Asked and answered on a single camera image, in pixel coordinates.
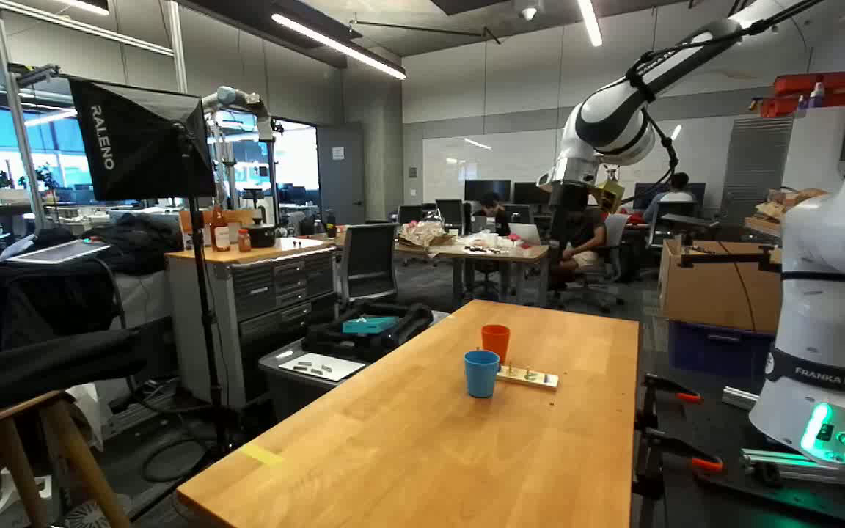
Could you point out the blue storage bin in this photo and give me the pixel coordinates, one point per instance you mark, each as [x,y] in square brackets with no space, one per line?
[719,353]

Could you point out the blue plastic cup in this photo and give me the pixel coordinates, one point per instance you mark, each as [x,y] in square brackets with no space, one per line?
[478,371]

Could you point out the cardboard box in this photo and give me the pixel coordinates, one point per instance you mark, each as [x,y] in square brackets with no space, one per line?
[719,283]

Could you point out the wooden stool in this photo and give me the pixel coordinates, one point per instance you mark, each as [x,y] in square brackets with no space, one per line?
[56,418]

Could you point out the grey drawer cabinet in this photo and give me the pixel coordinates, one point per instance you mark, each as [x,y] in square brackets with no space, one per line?
[257,304]

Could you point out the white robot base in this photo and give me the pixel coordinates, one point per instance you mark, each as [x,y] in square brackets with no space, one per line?
[801,400]

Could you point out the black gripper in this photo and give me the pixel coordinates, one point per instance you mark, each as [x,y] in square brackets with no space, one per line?
[571,211]

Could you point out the orange plastic cup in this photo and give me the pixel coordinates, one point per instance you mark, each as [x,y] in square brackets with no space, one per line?
[493,339]

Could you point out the teal black bag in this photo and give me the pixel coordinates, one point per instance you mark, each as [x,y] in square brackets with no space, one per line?
[367,329]

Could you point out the black orange clamp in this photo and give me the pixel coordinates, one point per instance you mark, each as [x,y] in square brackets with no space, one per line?
[667,386]
[657,446]

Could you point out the aluminium extrusion rail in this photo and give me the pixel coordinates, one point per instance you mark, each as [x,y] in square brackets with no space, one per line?
[791,463]

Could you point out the wooden number puzzle board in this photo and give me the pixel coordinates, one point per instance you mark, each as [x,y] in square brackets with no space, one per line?
[528,377]

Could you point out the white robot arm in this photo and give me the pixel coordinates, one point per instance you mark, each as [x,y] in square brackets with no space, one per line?
[615,123]

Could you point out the black softbox light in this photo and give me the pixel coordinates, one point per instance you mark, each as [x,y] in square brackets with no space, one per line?
[142,142]

